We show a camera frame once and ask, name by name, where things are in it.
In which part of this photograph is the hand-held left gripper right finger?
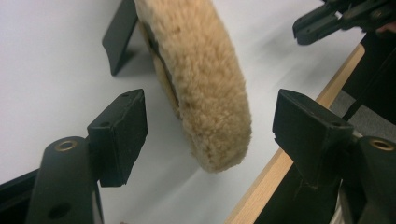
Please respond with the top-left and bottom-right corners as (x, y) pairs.
(272, 88), (355, 190)

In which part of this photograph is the tan fleece pad black strap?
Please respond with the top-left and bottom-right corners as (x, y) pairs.
(101, 0), (253, 175)

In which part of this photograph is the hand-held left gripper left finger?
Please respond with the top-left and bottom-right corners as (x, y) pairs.
(86, 88), (149, 189)

